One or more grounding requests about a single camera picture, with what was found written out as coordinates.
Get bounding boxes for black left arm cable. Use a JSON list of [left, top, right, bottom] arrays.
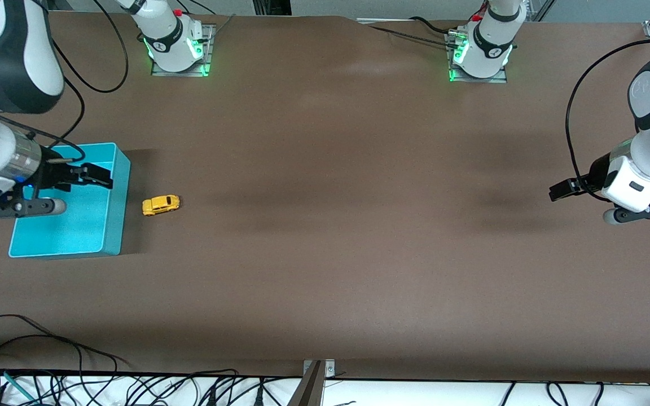
[[565, 38, 650, 199]]

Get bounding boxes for turquoise plastic bin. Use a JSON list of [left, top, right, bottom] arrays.
[[8, 142, 131, 259]]

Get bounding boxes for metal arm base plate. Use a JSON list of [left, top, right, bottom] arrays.
[[150, 24, 216, 78], [447, 33, 509, 84]]

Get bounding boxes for thin black base cable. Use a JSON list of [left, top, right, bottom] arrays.
[[367, 25, 458, 47]]

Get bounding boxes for brown table mat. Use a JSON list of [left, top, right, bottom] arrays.
[[0, 10, 650, 385]]

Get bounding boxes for black cable with metal plug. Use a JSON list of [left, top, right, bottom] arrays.
[[0, 79, 86, 165]]

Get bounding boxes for small metal bracket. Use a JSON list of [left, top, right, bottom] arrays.
[[302, 359, 336, 379]]

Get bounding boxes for teal cable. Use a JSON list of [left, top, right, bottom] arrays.
[[2, 370, 37, 403]]

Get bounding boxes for grey metal bar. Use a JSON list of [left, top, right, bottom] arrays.
[[287, 361, 324, 406]]

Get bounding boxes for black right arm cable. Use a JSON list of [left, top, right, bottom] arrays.
[[49, 0, 129, 94]]

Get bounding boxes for thick black base cable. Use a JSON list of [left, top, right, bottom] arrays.
[[409, 16, 455, 34]]

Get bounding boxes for yellow beetle toy car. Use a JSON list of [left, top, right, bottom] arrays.
[[142, 195, 181, 217]]

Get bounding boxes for aluminium frame post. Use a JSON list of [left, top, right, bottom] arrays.
[[527, 0, 554, 22]]

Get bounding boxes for thin black cable loop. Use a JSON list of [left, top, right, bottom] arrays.
[[0, 335, 131, 376], [0, 314, 55, 339]]

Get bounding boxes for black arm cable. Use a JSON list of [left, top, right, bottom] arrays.
[[565, 38, 650, 199], [49, 0, 129, 94]]

